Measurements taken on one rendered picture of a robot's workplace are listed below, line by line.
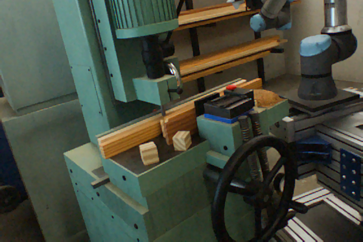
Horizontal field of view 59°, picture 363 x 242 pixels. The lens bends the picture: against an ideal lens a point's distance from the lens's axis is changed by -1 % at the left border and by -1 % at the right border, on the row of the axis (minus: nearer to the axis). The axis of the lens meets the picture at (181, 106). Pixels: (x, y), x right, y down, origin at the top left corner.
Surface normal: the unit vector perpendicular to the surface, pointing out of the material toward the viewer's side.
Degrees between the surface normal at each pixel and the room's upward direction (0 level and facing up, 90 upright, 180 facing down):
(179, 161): 90
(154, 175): 90
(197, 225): 90
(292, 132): 90
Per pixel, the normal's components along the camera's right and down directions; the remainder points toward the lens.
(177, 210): 0.62, 0.15
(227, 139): -0.77, 0.32
